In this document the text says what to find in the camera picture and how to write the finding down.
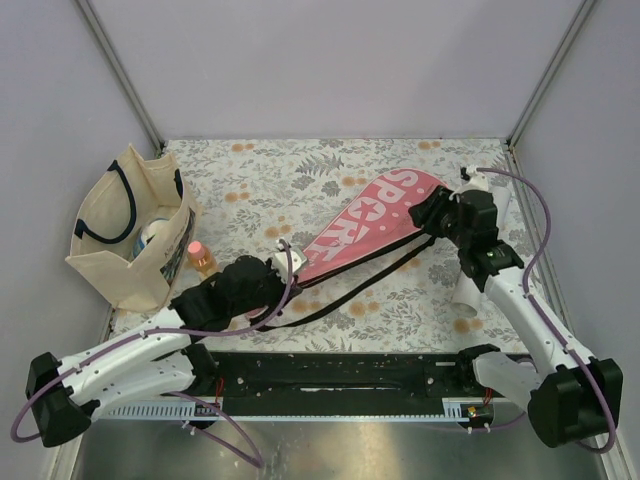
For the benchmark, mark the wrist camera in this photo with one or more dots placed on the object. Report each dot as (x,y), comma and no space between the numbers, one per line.
(473,179)
(288,260)

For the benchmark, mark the floral table mat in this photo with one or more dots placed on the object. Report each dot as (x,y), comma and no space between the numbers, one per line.
(255,192)

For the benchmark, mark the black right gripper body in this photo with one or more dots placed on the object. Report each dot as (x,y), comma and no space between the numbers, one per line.
(446,226)

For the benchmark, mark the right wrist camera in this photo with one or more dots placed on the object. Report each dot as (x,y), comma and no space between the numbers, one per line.
(473,179)

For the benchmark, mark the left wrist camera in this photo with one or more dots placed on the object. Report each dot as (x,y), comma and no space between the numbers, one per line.
(288,260)

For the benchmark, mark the white blue item in tote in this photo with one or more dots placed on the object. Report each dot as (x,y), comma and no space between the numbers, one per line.
(146,234)

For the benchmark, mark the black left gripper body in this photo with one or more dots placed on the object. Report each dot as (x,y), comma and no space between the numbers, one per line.
(274,288)

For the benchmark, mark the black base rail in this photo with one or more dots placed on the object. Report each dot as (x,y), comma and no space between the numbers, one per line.
(339,385)

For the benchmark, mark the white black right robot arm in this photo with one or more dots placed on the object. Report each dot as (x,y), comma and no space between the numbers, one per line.
(568,394)

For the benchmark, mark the pink racket cover bag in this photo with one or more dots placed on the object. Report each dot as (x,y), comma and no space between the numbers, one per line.
(376,222)

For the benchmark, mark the cream canvas tote bag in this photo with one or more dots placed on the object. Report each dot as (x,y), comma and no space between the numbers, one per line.
(133,192)

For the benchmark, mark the peach drink bottle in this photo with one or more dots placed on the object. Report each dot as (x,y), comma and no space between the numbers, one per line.
(202,260)

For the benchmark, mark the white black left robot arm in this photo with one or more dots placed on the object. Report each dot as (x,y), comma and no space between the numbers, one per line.
(66,396)

